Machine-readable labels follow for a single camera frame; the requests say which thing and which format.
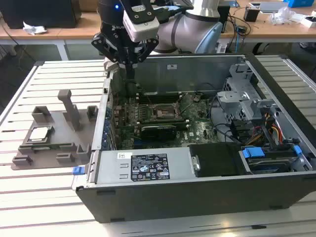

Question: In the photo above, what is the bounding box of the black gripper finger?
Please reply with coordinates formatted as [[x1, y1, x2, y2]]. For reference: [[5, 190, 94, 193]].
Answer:
[[128, 37, 160, 80], [91, 31, 130, 80]]

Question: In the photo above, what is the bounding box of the metal socket cover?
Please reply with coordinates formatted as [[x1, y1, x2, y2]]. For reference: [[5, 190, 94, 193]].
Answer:
[[173, 94, 185, 113]]

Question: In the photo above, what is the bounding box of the silver CPU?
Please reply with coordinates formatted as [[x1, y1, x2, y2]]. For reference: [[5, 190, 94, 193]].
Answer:
[[28, 126, 52, 143]]

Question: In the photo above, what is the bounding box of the CPU socket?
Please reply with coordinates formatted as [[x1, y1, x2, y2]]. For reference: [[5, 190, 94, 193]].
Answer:
[[151, 102, 180, 121]]

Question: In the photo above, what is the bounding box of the wooden desk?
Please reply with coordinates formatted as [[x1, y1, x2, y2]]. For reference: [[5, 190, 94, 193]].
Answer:
[[0, 0, 316, 62]]

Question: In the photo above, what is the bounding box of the crumpled white paper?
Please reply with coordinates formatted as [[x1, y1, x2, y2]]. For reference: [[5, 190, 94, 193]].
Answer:
[[22, 20, 48, 36]]

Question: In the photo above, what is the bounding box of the large black box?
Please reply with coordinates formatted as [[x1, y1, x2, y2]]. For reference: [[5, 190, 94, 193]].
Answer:
[[0, 0, 82, 30]]

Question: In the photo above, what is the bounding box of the green motherboard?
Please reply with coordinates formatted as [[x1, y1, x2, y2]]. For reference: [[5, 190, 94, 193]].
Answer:
[[108, 91, 222, 151]]

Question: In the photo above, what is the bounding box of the black graphics card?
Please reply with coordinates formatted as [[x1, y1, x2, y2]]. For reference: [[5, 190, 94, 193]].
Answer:
[[140, 124, 178, 142]]

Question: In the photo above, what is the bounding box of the grey parts rack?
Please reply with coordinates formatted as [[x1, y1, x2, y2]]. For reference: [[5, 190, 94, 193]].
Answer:
[[11, 89, 99, 171]]

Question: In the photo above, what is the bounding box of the silver metal drive cage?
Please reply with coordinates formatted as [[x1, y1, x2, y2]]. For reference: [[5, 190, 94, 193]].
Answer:
[[216, 63, 275, 122]]

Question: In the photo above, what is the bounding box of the small black open box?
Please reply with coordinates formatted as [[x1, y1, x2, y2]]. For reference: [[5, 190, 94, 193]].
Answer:
[[243, 6, 261, 23]]

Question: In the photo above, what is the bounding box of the green RAM stick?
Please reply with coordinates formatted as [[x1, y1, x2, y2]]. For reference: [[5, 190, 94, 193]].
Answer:
[[31, 144, 62, 151]]

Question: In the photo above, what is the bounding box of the silver power supply unit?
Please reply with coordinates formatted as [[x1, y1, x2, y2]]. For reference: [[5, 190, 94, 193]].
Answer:
[[94, 147, 196, 186]]

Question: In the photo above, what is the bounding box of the black plastic shroud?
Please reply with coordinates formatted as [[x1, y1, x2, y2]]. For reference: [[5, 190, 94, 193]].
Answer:
[[188, 142, 244, 179]]

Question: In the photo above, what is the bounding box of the grey flat tray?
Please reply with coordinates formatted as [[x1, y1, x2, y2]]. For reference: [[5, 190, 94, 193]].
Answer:
[[248, 1, 290, 13]]

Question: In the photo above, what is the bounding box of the clear plastic bag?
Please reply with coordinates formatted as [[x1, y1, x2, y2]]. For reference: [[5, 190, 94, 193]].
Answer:
[[268, 6, 301, 26]]

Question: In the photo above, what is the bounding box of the hard disk blue carrier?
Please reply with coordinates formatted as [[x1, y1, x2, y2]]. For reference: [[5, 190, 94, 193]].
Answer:
[[238, 145, 303, 175]]

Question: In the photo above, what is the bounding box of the blue box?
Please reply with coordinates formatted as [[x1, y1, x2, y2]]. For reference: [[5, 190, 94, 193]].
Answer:
[[282, 0, 316, 8]]

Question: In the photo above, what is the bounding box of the black grey PC case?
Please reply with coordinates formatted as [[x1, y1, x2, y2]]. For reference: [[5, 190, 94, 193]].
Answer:
[[71, 52, 316, 224]]

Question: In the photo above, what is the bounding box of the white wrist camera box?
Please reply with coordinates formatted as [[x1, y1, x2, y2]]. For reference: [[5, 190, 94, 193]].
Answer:
[[122, 0, 161, 43]]

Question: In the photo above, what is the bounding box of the grey plastic case handle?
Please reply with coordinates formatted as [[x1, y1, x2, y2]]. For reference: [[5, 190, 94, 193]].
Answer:
[[103, 57, 119, 73]]

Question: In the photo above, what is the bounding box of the black camera cable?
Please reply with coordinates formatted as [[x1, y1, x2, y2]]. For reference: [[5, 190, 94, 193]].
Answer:
[[155, 3, 195, 24]]

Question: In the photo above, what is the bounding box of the blue hanging cable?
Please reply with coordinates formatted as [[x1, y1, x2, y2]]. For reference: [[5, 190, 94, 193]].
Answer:
[[235, 31, 242, 54]]

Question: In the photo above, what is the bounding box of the black wire connector block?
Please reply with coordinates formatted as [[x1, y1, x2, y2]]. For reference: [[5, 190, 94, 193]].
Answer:
[[230, 119, 250, 139]]

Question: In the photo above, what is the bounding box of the yellow red wire bundle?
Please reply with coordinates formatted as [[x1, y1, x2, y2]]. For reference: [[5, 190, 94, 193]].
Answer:
[[263, 112, 284, 147]]

